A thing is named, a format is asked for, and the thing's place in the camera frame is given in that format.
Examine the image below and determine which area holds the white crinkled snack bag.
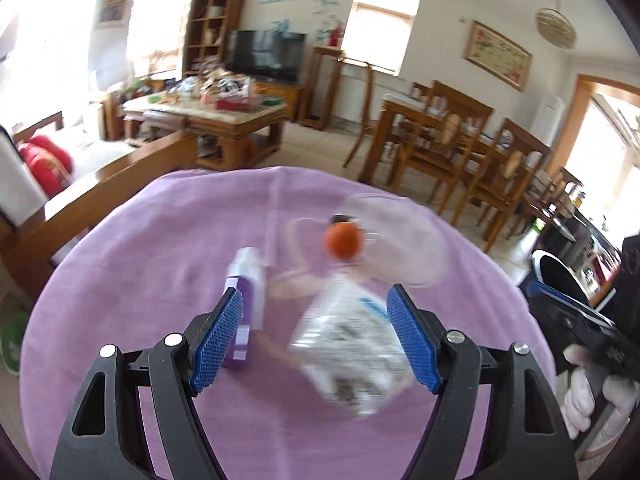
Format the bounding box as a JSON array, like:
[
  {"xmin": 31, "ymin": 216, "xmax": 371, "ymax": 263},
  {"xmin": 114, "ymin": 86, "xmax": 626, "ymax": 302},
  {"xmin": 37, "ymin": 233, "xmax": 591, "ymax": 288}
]
[{"xmin": 288, "ymin": 274, "xmax": 412, "ymax": 417}]

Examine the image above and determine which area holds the purple spray bottle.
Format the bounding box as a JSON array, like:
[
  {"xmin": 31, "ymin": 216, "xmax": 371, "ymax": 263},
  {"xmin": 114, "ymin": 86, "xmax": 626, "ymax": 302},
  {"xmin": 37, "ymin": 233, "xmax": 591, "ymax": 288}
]
[{"xmin": 222, "ymin": 247, "xmax": 267, "ymax": 370}]

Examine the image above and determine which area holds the black trash bin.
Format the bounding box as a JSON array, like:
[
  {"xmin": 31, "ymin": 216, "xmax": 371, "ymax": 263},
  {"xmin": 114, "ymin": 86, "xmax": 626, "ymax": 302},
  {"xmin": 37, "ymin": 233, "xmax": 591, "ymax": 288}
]
[{"xmin": 532, "ymin": 249, "xmax": 589, "ymax": 304}]

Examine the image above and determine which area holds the right gloved hand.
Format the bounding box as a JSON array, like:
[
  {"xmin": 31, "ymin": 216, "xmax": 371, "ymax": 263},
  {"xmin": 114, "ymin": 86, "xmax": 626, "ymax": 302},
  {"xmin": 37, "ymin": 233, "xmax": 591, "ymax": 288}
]
[{"xmin": 560, "ymin": 342, "xmax": 637, "ymax": 441}]

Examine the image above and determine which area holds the purple table cloth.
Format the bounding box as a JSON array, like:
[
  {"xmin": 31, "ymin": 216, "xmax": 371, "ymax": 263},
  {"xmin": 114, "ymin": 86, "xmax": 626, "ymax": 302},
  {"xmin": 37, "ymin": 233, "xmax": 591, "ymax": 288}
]
[{"xmin": 20, "ymin": 167, "xmax": 555, "ymax": 479}]

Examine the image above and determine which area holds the white standing air conditioner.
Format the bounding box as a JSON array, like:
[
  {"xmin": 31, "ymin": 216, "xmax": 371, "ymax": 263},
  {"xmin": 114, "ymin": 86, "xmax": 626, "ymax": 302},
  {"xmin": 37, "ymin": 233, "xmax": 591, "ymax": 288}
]
[{"xmin": 528, "ymin": 93, "xmax": 565, "ymax": 146}]

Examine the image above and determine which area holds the wooden dining chair near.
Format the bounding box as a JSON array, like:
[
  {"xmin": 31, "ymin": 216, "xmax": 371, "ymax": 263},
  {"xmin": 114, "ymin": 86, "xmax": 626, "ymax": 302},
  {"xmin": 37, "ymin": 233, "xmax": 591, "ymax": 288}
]
[{"xmin": 387, "ymin": 80, "xmax": 482, "ymax": 212}]

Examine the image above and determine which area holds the wooden dining chair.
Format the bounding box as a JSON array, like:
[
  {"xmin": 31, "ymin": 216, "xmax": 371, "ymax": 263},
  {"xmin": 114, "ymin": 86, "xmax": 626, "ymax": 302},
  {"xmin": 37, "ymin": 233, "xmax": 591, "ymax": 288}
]
[
  {"xmin": 387, "ymin": 80, "xmax": 482, "ymax": 212},
  {"xmin": 343, "ymin": 62, "xmax": 375, "ymax": 168}
]

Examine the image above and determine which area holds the wooden sofa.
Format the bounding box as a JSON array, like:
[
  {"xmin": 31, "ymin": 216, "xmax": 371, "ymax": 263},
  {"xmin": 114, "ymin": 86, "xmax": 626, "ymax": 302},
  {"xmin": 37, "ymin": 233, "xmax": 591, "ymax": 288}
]
[{"xmin": 1, "ymin": 130, "xmax": 198, "ymax": 300}]

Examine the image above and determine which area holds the orange ball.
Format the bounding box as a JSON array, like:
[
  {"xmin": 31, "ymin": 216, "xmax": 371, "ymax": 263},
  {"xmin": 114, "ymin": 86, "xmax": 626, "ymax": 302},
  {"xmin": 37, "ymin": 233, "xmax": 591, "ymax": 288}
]
[{"xmin": 323, "ymin": 221, "xmax": 364, "ymax": 261}]

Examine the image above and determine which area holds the red cushion front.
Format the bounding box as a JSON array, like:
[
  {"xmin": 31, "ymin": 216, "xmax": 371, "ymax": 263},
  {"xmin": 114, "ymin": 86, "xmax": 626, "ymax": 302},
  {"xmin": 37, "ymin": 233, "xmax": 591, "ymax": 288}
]
[{"xmin": 17, "ymin": 142, "xmax": 72, "ymax": 198}]

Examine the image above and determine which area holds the red cushion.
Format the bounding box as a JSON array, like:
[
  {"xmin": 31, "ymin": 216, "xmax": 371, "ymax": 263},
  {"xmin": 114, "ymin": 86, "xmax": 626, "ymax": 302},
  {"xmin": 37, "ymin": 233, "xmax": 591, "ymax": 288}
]
[
  {"xmin": 29, "ymin": 133, "xmax": 74, "ymax": 174},
  {"xmin": 17, "ymin": 142, "xmax": 72, "ymax": 198}
]

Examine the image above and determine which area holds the red cushion back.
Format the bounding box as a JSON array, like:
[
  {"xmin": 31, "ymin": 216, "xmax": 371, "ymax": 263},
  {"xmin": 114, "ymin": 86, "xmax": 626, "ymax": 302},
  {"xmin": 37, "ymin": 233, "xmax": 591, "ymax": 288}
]
[{"xmin": 29, "ymin": 133, "xmax": 74, "ymax": 174}]

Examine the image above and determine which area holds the wooden dining table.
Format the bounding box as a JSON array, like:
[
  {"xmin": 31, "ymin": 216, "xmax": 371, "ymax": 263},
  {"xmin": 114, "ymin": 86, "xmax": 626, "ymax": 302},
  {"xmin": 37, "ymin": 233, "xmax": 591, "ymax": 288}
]
[{"xmin": 358, "ymin": 82, "xmax": 494, "ymax": 184}]

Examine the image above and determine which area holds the woven ceiling lamp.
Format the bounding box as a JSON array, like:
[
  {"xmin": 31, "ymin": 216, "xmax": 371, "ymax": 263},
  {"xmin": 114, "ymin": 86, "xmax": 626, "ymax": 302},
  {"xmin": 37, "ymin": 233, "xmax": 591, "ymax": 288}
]
[{"xmin": 535, "ymin": 0, "xmax": 577, "ymax": 50}]

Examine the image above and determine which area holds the wooden coffee table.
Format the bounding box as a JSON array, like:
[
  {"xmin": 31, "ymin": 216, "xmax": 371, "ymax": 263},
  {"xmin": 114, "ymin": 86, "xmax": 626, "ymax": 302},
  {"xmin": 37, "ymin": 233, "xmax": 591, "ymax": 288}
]
[{"xmin": 122, "ymin": 92, "xmax": 285, "ymax": 171}]

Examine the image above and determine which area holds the tall wooden plant stand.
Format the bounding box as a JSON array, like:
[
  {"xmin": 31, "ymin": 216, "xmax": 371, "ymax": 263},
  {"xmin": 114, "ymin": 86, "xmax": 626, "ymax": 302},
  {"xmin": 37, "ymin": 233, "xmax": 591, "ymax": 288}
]
[{"xmin": 297, "ymin": 44, "xmax": 344, "ymax": 131}]

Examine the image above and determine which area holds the black television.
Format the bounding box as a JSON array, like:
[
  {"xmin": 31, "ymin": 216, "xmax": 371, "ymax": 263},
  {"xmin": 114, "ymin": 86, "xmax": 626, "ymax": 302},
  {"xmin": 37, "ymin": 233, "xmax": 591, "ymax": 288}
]
[{"xmin": 224, "ymin": 30, "xmax": 306, "ymax": 84}]

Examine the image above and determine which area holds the wooden bookshelf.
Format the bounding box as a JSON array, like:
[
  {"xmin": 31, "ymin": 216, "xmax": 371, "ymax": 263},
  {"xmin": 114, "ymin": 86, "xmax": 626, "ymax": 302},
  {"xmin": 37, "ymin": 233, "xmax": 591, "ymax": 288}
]
[{"xmin": 182, "ymin": 0, "xmax": 244, "ymax": 77}]

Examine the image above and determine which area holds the framed wall picture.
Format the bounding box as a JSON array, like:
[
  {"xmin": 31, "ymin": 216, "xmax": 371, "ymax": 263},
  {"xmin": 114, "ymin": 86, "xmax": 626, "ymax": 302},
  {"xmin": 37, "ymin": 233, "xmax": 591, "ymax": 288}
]
[{"xmin": 464, "ymin": 21, "xmax": 533, "ymax": 92}]

